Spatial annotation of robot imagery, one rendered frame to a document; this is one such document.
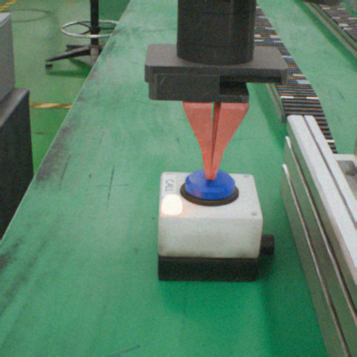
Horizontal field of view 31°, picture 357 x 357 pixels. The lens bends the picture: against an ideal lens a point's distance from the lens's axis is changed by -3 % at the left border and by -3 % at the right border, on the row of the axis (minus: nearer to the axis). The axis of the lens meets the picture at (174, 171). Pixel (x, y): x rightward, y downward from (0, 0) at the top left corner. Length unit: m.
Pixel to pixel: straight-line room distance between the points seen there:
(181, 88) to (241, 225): 0.12
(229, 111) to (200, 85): 0.03
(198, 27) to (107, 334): 0.23
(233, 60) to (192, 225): 0.13
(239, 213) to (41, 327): 0.17
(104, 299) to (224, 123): 0.16
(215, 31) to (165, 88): 0.05
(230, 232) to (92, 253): 0.13
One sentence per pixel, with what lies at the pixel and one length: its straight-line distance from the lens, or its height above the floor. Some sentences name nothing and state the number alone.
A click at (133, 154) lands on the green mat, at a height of 0.78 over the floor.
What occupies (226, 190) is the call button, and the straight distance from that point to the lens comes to 0.51.
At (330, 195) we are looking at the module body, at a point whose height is 0.86.
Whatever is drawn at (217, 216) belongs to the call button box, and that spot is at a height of 0.84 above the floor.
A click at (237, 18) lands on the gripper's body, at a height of 0.99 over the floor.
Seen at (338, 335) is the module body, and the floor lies 0.81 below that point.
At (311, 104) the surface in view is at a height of 0.81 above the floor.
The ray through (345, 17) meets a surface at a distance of 1.40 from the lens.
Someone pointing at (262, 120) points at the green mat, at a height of 0.78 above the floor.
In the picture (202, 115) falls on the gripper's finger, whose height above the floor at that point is 0.92.
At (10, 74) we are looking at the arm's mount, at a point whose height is 0.80.
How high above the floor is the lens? 1.08
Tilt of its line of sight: 26 degrees down
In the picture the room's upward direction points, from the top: 2 degrees clockwise
